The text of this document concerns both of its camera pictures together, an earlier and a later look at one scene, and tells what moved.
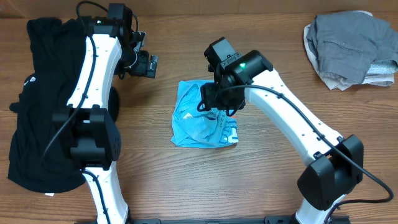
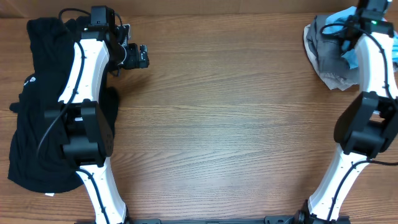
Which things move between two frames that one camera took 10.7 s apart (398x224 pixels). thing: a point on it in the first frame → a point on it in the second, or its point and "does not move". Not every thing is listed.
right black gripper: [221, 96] → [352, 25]
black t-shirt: [40, 162] does not move
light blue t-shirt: [193, 128] → [351, 57]
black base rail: [347, 219] does not move
